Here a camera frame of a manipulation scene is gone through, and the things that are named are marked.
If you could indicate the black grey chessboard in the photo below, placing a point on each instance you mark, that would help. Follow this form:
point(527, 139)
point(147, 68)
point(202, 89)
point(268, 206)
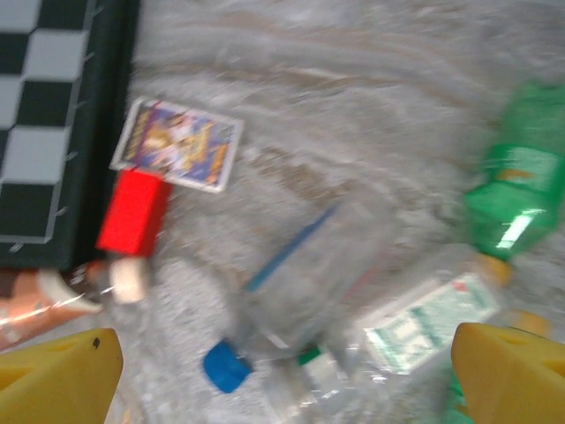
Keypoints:
point(44, 132)

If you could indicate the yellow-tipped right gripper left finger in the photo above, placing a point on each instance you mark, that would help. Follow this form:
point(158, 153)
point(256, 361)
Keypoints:
point(57, 384)

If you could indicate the clear bottle blue cap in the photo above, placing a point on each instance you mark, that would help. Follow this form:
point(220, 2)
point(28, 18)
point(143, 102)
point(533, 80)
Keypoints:
point(227, 366)
point(287, 252)

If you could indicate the bottle with white green label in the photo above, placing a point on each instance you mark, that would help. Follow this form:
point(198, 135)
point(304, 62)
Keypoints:
point(424, 322)

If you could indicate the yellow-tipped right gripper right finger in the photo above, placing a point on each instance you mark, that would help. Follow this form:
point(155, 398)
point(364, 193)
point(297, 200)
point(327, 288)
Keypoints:
point(516, 380)

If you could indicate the purple playing card box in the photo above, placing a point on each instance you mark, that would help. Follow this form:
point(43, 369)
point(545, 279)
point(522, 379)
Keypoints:
point(176, 141)

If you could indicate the red plastic block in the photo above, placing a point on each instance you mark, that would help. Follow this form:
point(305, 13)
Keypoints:
point(132, 212)

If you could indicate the clear bottle green cap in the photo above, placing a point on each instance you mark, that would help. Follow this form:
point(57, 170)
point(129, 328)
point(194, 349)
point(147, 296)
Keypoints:
point(309, 355)

